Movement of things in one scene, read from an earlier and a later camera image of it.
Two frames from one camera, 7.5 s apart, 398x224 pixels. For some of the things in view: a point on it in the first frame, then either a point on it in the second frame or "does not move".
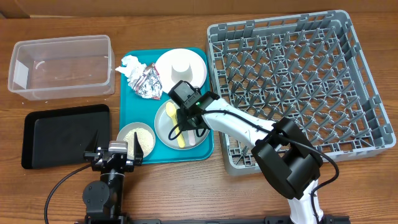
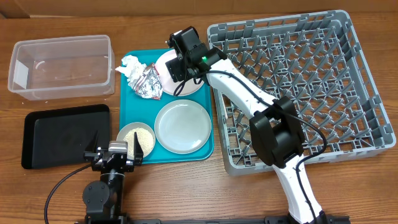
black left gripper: (90, 153) does not move
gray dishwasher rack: (310, 68) does not move
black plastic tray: (59, 137) does not move
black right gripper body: (186, 125) -> (177, 67)
